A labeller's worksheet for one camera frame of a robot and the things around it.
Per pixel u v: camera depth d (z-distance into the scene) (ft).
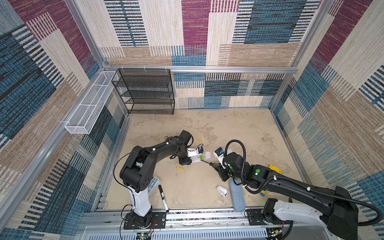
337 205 1.33
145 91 3.66
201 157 3.07
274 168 2.93
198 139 3.36
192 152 2.74
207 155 3.12
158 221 2.41
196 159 3.02
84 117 3.02
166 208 2.50
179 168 2.92
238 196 2.54
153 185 2.70
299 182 1.60
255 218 2.39
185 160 2.73
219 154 2.25
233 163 1.92
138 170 1.61
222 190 2.61
